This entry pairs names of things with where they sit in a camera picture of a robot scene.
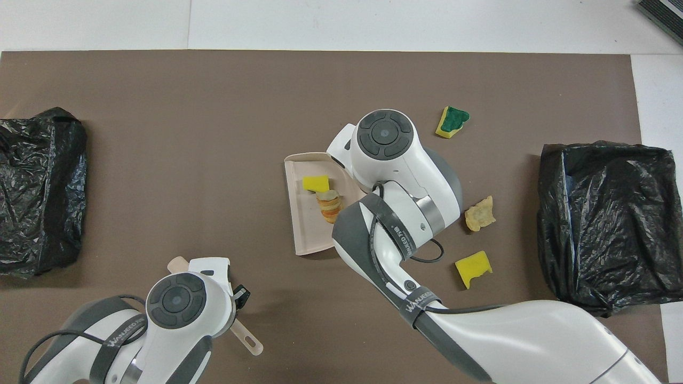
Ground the grey ribbed device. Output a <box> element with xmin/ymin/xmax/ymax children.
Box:
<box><xmin>635</xmin><ymin>0</ymin><xmax>683</xmax><ymax>46</ymax></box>

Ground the black bag wrapped bin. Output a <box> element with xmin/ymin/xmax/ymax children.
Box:
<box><xmin>0</xmin><ymin>107</ymin><xmax>89</xmax><ymax>279</ymax></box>

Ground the beige plastic dustpan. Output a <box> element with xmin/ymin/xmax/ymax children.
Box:
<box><xmin>284</xmin><ymin>152</ymin><xmax>369</xmax><ymax>257</ymax></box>

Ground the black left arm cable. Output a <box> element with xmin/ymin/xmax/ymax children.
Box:
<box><xmin>19</xmin><ymin>296</ymin><xmax>147</xmax><ymax>384</ymax></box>

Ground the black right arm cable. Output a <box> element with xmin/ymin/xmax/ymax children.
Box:
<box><xmin>368</xmin><ymin>181</ymin><xmax>513</xmax><ymax>315</ymax></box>

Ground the pale torn bread chunk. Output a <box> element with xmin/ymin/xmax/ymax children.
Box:
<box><xmin>464</xmin><ymin>195</ymin><xmax>496</xmax><ymax>233</ymax></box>

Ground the striped orange bread piece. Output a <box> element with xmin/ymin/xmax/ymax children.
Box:
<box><xmin>315</xmin><ymin>189</ymin><xmax>343</xmax><ymax>224</ymax></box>

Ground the brown table mat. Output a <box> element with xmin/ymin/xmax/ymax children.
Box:
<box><xmin>0</xmin><ymin>51</ymin><xmax>668</xmax><ymax>384</ymax></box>

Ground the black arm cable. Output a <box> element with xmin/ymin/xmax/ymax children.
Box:
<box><xmin>19</xmin><ymin>296</ymin><xmax>147</xmax><ymax>384</ymax></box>
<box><xmin>368</xmin><ymin>181</ymin><xmax>513</xmax><ymax>315</ymax></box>

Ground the open black bag bin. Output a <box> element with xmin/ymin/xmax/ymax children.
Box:
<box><xmin>536</xmin><ymin>140</ymin><xmax>683</xmax><ymax>318</ymax></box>

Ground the green and yellow sponge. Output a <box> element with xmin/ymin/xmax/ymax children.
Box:
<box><xmin>435</xmin><ymin>106</ymin><xmax>471</xmax><ymax>139</ymax></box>

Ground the beige hand brush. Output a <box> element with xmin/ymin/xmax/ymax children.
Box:
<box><xmin>167</xmin><ymin>256</ymin><xmax>264</xmax><ymax>357</ymax></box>

